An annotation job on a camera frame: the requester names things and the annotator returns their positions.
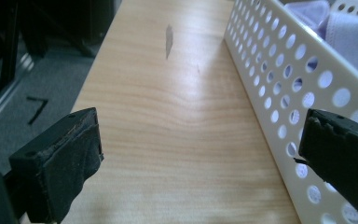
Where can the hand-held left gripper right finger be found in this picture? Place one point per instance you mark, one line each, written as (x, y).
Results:
(341, 149)

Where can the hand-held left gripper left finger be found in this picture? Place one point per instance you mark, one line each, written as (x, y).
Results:
(59, 161)

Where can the white perforated plastic basket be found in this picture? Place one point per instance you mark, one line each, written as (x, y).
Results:
(287, 93)

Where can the lavender cloth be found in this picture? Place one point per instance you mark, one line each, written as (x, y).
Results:
(351, 40)

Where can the dark stand legs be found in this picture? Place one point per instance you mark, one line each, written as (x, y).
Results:
(12, 34)

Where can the metal floor rail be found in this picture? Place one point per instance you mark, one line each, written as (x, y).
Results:
(3, 90)

